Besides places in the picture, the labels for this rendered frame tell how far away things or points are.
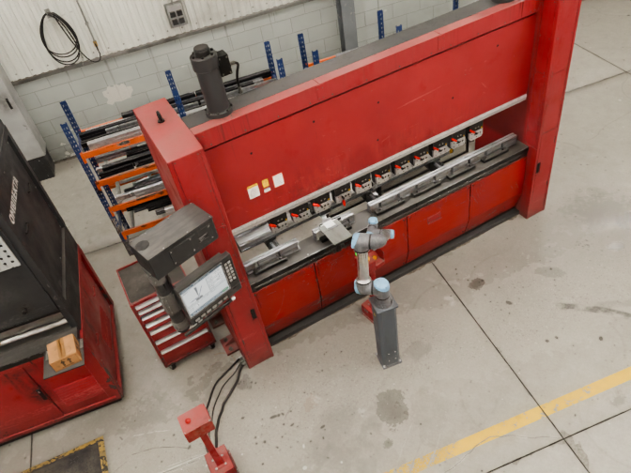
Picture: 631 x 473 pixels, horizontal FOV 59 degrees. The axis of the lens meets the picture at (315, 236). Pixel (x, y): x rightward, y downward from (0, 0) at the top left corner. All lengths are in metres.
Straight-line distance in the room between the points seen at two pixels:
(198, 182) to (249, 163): 0.50
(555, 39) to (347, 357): 3.18
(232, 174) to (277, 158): 0.36
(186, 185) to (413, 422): 2.57
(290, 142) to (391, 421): 2.35
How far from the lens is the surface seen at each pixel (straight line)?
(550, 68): 5.33
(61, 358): 4.51
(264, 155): 4.12
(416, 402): 4.85
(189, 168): 3.70
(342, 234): 4.69
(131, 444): 5.22
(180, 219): 3.73
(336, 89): 4.17
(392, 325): 4.58
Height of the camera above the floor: 4.21
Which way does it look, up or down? 43 degrees down
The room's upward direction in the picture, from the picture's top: 11 degrees counter-clockwise
